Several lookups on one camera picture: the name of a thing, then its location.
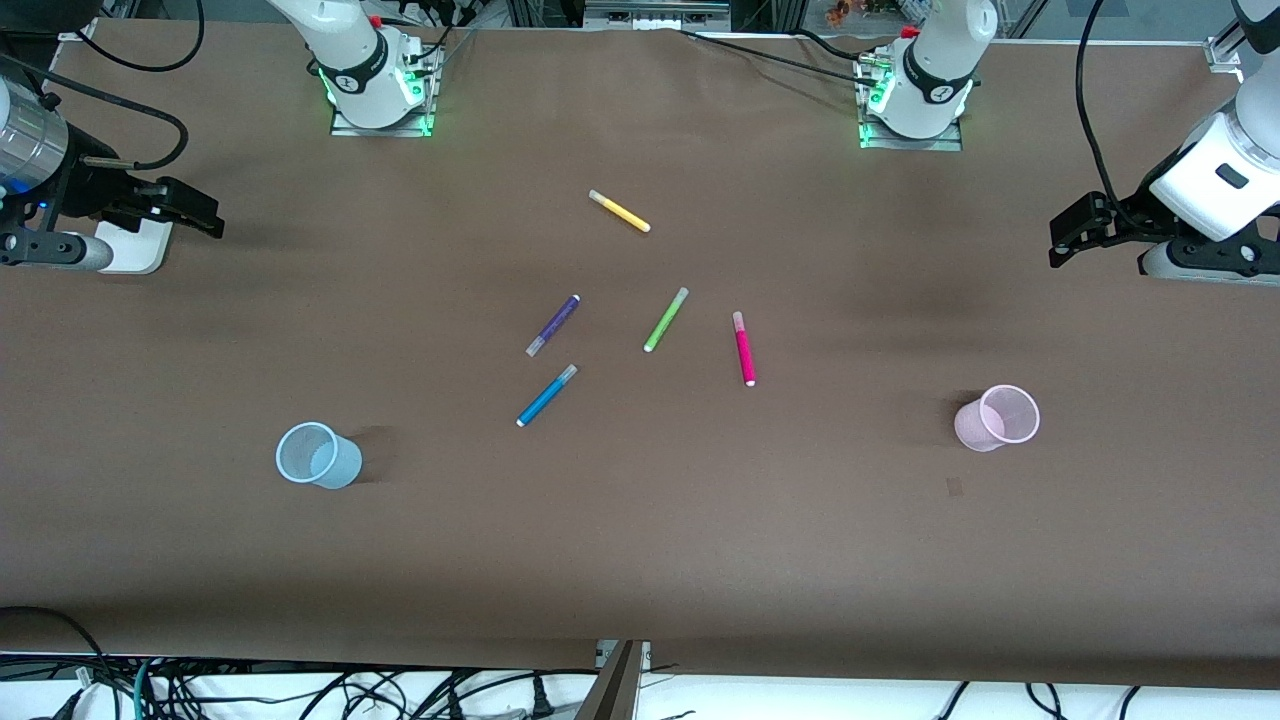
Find thick black floor cable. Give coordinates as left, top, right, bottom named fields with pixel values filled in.
left=0, top=604, right=113, bottom=720

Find black power plug cable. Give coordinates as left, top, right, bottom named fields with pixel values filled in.
left=440, top=668, right=558, bottom=720

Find brown table leg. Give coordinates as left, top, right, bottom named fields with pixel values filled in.
left=574, top=640, right=651, bottom=720

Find black cable across table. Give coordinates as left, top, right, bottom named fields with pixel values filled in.
left=678, top=27, right=883, bottom=83

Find pink marker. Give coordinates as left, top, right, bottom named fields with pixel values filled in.
left=731, top=310, right=758, bottom=388

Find purple marker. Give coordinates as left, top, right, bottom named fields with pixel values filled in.
left=525, top=293, right=582, bottom=359

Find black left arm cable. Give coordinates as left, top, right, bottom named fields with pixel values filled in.
left=1074, top=0, right=1141, bottom=209

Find yellow marker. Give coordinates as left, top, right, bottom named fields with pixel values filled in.
left=588, top=189, right=652, bottom=234

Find white desk lamp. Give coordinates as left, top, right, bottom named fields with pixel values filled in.
left=93, top=214, right=178, bottom=276

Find blue marker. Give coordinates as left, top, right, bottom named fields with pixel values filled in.
left=515, top=363, right=580, bottom=429

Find black looping cable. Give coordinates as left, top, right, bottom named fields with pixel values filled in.
left=72, top=0, right=207, bottom=74

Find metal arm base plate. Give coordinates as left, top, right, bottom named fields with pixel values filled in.
left=328, top=42, right=441, bottom=139
left=856, top=50, right=965, bottom=153

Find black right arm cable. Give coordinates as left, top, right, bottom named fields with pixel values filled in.
left=0, top=52, right=191, bottom=171

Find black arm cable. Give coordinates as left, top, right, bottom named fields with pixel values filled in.
left=1074, top=0, right=1141, bottom=209
left=0, top=52, right=191, bottom=171

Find translucent blue plastic cup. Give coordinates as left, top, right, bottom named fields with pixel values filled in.
left=275, top=421, right=364, bottom=491

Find translucent pink plastic cup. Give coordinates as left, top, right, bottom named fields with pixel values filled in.
left=953, top=384, right=1042, bottom=453

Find green marker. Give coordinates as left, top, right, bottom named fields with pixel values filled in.
left=642, top=286, right=691, bottom=354

